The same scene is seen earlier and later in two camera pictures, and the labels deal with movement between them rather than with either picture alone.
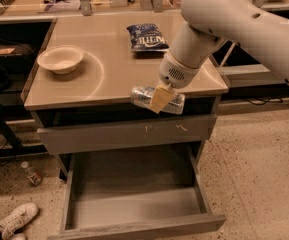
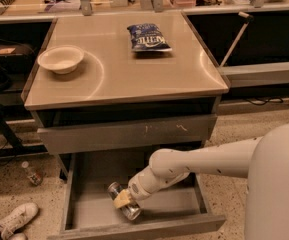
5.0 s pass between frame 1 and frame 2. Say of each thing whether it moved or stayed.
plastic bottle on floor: stayed
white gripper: moved
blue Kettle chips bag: stayed
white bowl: stayed
